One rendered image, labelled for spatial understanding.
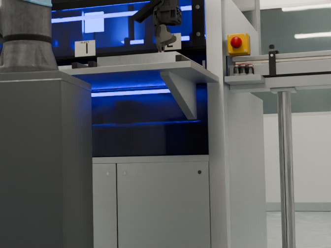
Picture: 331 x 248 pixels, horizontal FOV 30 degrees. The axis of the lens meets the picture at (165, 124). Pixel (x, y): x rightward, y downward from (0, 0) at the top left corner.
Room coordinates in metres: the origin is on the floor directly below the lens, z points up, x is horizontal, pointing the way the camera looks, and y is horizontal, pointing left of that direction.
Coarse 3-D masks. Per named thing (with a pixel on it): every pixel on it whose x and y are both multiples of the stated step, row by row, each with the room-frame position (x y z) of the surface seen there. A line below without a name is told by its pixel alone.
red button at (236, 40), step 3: (231, 39) 2.16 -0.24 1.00; (234, 39) 2.15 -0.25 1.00; (237, 39) 2.14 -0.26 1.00; (240, 39) 2.15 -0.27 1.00; (231, 42) 2.15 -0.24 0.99; (234, 42) 2.15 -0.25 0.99; (237, 42) 2.14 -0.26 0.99; (240, 42) 2.14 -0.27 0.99; (234, 45) 2.15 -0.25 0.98; (237, 45) 2.15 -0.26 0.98; (240, 45) 2.15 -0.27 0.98
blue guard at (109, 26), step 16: (64, 16) 2.38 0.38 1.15; (80, 16) 2.36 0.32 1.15; (96, 16) 2.34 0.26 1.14; (112, 16) 2.32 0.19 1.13; (128, 16) 2.30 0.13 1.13; (64, 32) 2.38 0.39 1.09; (80, 32) 2.36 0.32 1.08; (96, 32) 2.34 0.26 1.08; (112, 32) 2.32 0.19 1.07; (128, 32) 2.30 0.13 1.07; (144, 32) 2.28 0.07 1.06; (176, 32) 2.25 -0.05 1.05; (0, 48) 2.46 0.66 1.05; (64, 48) 2.38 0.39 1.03; (96, 48) 2.34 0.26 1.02; (112, 48) 2.32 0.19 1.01; (128, 48) 2.30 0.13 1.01; (144, 48) 2.28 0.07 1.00
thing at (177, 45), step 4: (176, 36) 2.24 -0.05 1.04; (180, 36) 2.24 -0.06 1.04; (176, 40) 2.24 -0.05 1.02; (180, 40) 2.24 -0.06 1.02; (168, 44) 2.25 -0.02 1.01; (172, 44) 2.25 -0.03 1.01; (176, 44) 2.24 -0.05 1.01; (180, 44) 2.24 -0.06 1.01; (168, 48) 2.25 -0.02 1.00; (172, 48) 2.25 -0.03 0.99; (176, 48) 2.24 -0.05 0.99; (180, 48) 2.24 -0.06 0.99
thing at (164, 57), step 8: (112, 56) 1.92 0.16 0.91; (120, 56) 1.91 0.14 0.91; (128, 56) 1.90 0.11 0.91; (136, 56) 1.89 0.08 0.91; (144, 56) 1.89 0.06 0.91; (152, 56) 1.88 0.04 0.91; (160, 56) 1.87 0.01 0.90; (168, 56) 1.86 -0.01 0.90; (184, 56) 1.94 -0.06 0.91; (104, 64) 1.93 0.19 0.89; (112, 64) 1.92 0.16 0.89; (120, 64) 1.91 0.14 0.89; (128, 64) 1.90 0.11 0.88
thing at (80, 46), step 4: (88, 40) 2.35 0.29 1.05; (92, 40) 2.34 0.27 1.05; (76, 44) 2.36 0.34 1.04; (80, 44) 2.36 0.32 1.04; (84, 44) 2.35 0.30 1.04; (88, 44) 2.35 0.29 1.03; (92, 44) 2.34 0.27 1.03; (76, 48) 2.36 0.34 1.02; (80, 48) 2.36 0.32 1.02; (84, 48) 2.35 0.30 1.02; (88, 48) 2.35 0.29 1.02; (92, 48) 2.34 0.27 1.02; (76, 52) 2.36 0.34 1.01; (80, 52) 2.36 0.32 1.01; (84, 52) 2.35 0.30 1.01; (88, 52) 2.35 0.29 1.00; (92, 52) 2.34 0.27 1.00; (76, 56) 2.36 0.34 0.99; (80, 56) 2.36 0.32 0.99; (84, 56) 2.35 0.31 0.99
